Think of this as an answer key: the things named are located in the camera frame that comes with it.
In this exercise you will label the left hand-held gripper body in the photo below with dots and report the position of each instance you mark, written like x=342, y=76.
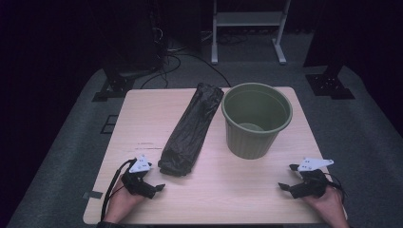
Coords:
x=139, y=185

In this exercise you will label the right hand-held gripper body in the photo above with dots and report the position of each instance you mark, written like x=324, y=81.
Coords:
x=312, y=186

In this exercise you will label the green plastic trash bin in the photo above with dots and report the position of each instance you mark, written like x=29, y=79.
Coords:
x=250, y=145

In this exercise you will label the black plastic trash bag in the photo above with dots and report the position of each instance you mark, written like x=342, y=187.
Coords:
x=190, y=129

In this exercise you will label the person's right hand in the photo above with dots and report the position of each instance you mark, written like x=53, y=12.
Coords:
x=331, y=207

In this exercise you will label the person's left hand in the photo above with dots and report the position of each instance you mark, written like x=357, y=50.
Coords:
x=118, y=205

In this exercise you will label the grey tape strip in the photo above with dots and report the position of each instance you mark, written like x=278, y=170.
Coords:
x=92, y=195

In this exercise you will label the black floor tape outline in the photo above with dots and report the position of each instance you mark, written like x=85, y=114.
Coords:
x=102, y=128

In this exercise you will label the black stand with equipment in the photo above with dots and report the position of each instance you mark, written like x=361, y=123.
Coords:
x=126, y=63

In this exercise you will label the black stand with base plate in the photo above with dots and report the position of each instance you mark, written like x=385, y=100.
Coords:
x=329, y=84

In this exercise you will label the white desk frame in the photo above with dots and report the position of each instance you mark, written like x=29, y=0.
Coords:
x=248, y=18

